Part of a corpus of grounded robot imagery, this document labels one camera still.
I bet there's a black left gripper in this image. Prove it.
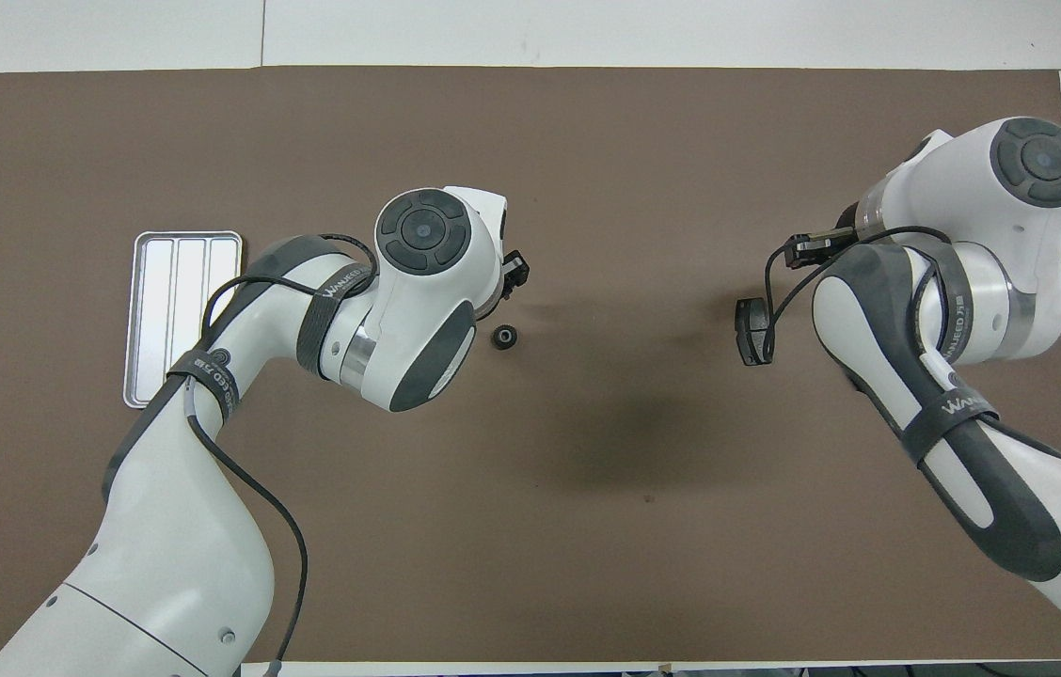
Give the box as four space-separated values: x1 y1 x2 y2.
498 249 532 303

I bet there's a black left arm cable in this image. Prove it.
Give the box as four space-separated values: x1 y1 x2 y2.
185 233 383 674

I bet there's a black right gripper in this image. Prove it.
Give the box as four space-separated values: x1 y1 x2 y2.
789 228 862 268

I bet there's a grey metal tray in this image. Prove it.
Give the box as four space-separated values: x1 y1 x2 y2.
122 230 243 410

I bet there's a short rectangular grey brake pad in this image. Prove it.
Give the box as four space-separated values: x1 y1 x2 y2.
735 297 773 368

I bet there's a brown table mat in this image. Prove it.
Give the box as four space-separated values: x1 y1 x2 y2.
0 66 1061 664

